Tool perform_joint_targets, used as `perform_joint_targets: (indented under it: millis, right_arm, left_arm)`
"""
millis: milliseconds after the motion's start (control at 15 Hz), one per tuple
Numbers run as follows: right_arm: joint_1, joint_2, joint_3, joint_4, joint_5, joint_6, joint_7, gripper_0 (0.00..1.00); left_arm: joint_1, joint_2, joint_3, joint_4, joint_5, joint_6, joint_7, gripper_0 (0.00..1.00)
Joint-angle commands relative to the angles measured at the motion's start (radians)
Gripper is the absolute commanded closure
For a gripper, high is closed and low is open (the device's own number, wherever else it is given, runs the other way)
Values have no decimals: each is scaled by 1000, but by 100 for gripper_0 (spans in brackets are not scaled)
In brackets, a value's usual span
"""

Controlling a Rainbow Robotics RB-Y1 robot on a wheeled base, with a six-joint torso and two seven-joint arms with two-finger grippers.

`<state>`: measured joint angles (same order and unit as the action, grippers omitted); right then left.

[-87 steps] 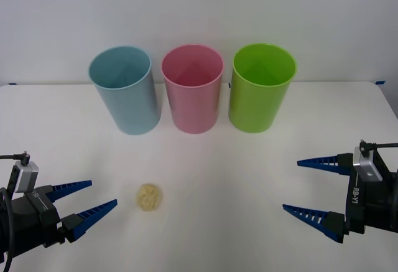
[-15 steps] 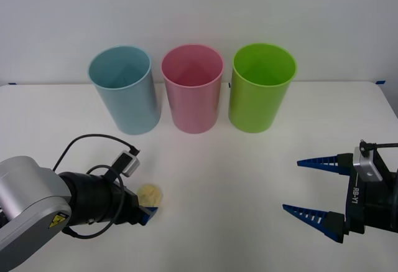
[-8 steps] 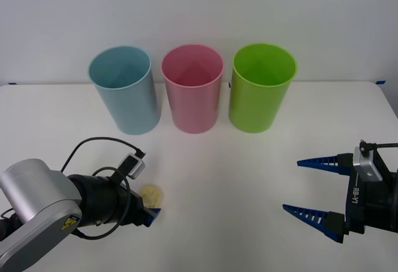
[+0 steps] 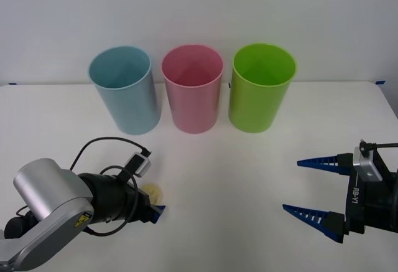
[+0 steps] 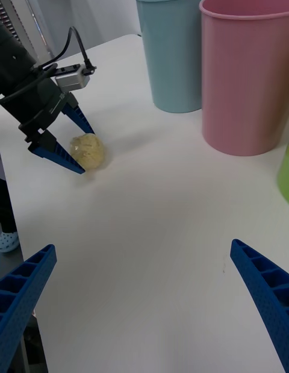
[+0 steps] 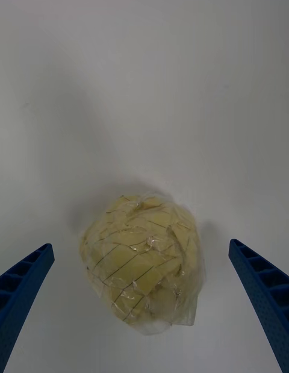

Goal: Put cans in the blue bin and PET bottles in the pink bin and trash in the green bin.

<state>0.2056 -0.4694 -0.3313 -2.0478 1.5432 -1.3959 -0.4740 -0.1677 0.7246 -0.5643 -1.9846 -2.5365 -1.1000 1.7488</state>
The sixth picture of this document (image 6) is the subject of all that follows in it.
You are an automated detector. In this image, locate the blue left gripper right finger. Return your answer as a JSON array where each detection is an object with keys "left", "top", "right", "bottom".
[{"left": 228, "top": 239, "right": 289, "bottom": 373}]

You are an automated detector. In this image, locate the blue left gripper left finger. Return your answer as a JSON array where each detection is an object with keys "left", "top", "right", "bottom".
[{"left": 0, "top": 243, "right": 55, "bottom": 373}]

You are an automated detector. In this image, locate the clear bag of yellow pieces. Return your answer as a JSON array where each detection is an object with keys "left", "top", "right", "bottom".
[{"left": 78, "top": 192, "right": 206, "bottom": 336}]

